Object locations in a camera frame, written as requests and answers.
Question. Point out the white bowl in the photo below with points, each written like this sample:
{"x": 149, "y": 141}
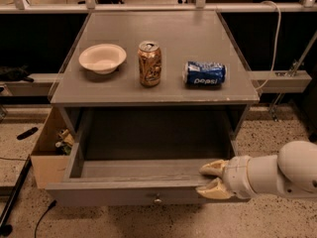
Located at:
{"x": 102, "y": 59}

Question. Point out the grey drawer cabinet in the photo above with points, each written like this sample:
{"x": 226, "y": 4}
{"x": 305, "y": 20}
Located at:
{"x": 182, "y": 36}

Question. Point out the cardboard box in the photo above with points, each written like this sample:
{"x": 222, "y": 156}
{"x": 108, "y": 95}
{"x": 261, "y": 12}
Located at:
{"x": 48, "y": 165}

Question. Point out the items inside cardboard box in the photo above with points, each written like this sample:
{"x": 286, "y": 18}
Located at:
{"x": 64, "y": 142}

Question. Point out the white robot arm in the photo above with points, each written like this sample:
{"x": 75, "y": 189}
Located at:
{"x": 292, "y": 173}

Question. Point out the black object on ledge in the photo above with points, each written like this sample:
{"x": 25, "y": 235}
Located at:
{"x": 15, "y": 73}

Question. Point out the blue pepsi can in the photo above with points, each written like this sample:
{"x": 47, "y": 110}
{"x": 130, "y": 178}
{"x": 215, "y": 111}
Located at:
{"x": 204, "y": 73}

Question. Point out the gold soda can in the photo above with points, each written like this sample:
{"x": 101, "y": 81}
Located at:
{"x": 149, "y": 55}

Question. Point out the grey top drawer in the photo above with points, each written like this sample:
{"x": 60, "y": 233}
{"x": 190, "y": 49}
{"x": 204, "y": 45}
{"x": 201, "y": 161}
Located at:
{"x": 143, "y": 156}

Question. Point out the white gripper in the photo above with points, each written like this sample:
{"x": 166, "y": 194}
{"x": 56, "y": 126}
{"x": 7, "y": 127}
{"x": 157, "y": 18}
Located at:
{"x": 237, "y": 178}

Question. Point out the black remote on floor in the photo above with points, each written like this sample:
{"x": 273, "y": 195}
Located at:
{"x": 27, "y": 133}

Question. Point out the black pole on floor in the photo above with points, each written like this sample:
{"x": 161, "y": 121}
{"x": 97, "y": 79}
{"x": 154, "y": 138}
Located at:
{"x": 11, "y": 194}

